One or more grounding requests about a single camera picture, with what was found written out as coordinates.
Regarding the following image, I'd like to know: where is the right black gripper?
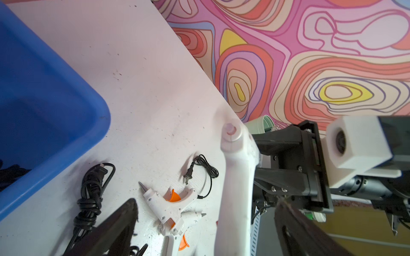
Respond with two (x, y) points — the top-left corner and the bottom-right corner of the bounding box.
(252, 120), (333, 213)

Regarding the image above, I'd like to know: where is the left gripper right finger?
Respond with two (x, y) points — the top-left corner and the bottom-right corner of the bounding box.
(274, 201), (352, 256)

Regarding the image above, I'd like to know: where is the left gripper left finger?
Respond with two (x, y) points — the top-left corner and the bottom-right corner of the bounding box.
(64, 198), (138, 256)

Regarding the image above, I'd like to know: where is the white orange glue gun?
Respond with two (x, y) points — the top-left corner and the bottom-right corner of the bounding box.
(139, 182), (198, 225)
(161, 211), (207, 256)

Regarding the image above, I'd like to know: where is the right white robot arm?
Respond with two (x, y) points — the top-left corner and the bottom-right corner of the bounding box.
(214, 119), (346, 256)

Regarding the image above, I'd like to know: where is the blue plastic storage box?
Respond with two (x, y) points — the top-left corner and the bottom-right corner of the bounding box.
(1, 4), (111, 218)

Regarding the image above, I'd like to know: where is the green plastic cup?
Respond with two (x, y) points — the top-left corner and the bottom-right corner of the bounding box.
(245, 115), (276, 134)

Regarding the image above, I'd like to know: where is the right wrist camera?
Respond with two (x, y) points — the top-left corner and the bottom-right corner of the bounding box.
(321, 116), (402, 188)

